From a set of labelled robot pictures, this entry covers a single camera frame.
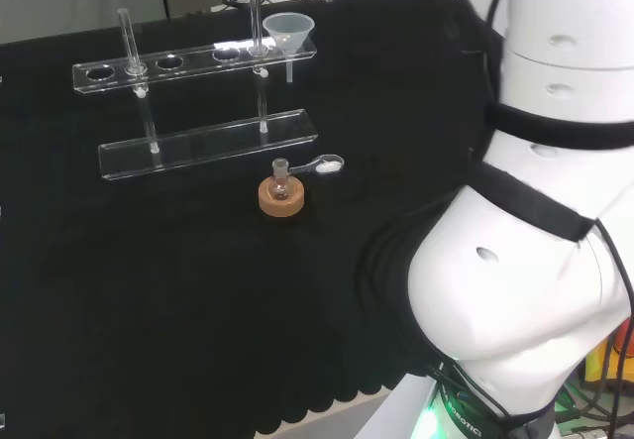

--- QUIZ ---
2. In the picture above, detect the translucent plastic funnel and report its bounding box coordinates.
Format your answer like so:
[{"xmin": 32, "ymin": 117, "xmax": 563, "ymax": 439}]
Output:
[{"xmin": 262, "ymin": 12, "xmax": 316, "ymax": 85}]

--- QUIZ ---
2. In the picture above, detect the glass weighing funnel with powder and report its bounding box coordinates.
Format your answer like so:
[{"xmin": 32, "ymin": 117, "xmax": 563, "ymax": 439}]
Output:
[{"xmin": 287, "ymin": 153, "xmax": 346, "ymax": 176}]

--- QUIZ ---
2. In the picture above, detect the clear acrylic funnel stand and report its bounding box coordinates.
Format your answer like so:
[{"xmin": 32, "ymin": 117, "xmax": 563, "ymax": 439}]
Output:
[{"xmin": 71, "ymin": 0, "xmax": 319, "ymax": 182}]

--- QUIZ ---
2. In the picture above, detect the small round-bottom glass flask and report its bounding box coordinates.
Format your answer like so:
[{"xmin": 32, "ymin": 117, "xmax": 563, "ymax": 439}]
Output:
[{"xmin": 269, "ymin": 157, "xmax": 292, "ymax": 200}]

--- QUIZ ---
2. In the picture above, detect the black cloth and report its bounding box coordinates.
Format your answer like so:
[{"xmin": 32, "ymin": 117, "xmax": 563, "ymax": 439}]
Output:
[{"xmin": 0, "ymin": 0, "xmax": 511, "ymax": 439}]

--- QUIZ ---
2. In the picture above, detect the pale board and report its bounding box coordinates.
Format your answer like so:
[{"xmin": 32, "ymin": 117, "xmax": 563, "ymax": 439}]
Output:
[{"xmin": 354, "ymin": 373, "xmax": 438, "ymax": 439}]

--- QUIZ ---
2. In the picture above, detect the yellow stop button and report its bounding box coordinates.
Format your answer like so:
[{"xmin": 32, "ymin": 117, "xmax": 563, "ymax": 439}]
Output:
[{"xmin": 583, "ymin": 327, "xmax": 634, "ymax": 385}]

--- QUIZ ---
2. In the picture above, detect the cork ring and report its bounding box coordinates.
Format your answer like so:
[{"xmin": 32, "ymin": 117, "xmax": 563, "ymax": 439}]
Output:
[{"xmin": 258, "ymin": 174, "xmax": 305, "ymax": 219}]

